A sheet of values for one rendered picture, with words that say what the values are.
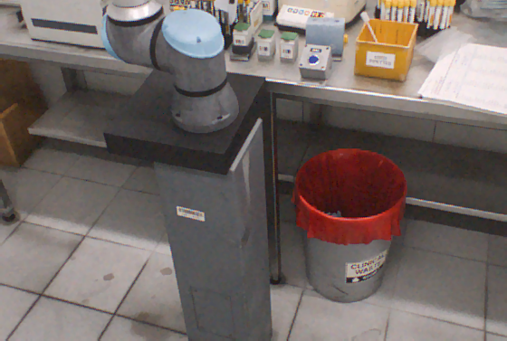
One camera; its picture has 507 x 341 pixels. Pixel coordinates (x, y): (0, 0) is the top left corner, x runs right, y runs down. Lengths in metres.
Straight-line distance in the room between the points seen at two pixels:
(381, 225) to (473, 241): 0.65
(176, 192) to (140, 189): 1.22
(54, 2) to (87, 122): 0.89
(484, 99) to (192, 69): 0.70
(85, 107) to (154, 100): 1.33
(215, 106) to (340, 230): 0.70
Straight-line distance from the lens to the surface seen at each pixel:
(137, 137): 1.30
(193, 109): 1.25
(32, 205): 2.69
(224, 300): 1.63
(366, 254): 1.92
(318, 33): 1.62
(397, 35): 1.65
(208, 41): 1.18
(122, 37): 1.26
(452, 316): 2.16
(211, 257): 1.51
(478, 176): 2.26
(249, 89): 1.38
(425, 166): 2.26
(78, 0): 1.76
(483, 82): 1.57
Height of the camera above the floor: 1.69
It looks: 38 degrees down
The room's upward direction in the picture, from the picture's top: 4 degrees counter-clockwise
